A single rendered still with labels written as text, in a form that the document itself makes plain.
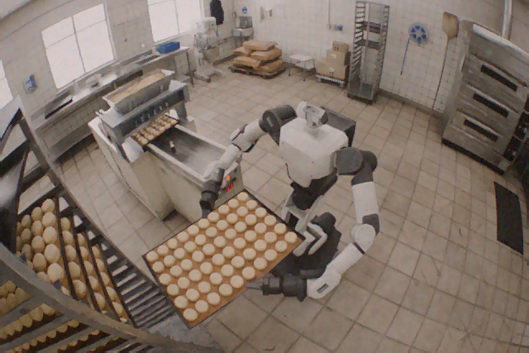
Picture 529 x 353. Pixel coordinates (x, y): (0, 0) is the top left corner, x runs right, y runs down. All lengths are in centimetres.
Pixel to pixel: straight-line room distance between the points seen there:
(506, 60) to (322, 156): 330
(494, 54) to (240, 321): 412
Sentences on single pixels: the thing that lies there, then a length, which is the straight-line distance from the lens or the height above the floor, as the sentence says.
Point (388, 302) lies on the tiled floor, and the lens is 212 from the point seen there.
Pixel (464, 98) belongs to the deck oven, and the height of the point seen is 88.
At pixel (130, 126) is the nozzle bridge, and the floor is 106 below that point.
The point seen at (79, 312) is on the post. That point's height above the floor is 154.
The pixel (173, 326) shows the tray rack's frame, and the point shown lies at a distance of 188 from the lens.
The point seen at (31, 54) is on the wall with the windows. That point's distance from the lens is 476.
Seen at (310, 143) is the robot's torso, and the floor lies 132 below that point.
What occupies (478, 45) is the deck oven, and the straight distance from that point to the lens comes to 362.
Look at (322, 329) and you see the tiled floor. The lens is 192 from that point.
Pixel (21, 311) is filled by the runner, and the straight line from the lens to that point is 54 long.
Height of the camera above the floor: 188
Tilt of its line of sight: 40 degrees down
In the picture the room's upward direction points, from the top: 3 degrees counter-clockwise
